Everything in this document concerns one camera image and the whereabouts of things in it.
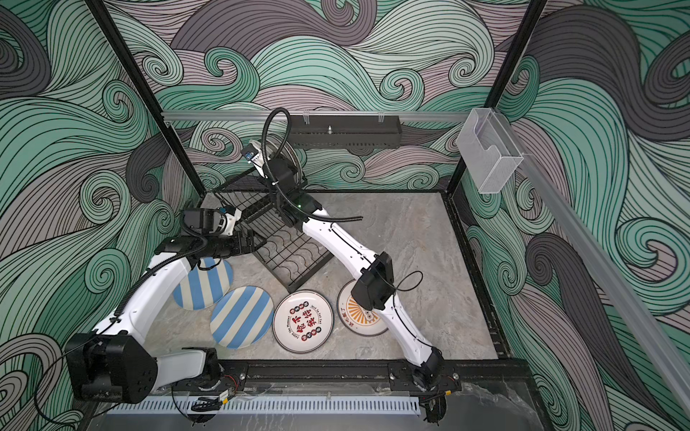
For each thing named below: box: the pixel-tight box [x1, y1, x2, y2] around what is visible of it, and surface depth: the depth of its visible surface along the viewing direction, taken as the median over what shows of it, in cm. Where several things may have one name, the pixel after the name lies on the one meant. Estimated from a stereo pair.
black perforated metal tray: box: [288, 114, 402, 150], surface depth 97 cm
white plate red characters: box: [272, 290, 336, 355], surface depth 85 cm
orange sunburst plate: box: [336, 278, 390, 337], surface depth 85 cm
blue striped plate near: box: [210, 285, 275, 350], surface depth 86 cm
